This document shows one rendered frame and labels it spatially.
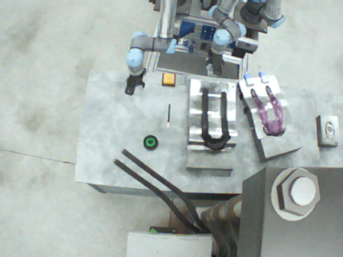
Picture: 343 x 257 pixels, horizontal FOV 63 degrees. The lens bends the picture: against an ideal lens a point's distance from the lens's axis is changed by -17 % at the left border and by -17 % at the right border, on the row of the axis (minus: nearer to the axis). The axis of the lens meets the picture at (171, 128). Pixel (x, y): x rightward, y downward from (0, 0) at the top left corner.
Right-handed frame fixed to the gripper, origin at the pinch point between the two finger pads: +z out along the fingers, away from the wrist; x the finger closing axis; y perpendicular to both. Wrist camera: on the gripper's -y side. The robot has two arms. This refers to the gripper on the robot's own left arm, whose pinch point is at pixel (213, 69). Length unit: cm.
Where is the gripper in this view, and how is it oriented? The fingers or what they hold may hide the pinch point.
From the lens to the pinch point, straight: 190.9
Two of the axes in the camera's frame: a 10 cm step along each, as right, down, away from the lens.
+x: -10.0, 0.6, -0.6
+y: -0.7, -9.5, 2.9
